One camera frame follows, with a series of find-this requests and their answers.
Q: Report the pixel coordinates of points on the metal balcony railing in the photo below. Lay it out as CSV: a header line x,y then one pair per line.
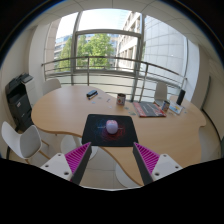
x,y
110,58

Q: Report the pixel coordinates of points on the black office printer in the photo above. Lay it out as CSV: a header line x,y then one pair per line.
x,y
18,103

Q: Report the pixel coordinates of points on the small green card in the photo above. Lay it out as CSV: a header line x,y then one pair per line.
x,y
132,113

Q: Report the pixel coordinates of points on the white chair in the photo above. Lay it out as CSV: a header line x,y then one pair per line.
x,y
26,141
50,86
68,143
161,90

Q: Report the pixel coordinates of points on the red and blue magazine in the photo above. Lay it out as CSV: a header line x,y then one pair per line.
x,y
148,109

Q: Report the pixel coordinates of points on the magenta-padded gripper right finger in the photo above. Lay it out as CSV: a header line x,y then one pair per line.
x,y
165,165

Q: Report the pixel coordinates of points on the black mouse pad red print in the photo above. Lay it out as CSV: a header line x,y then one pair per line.
x,y
93,133

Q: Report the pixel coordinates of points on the black cylinder bottle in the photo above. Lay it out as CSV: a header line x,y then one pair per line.
x,y
180,97

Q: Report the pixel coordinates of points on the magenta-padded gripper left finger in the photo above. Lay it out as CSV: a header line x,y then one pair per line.
x,y
58,165

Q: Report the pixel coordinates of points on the pink and lilac computer mouse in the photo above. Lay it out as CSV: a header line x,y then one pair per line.
x,y
112,126

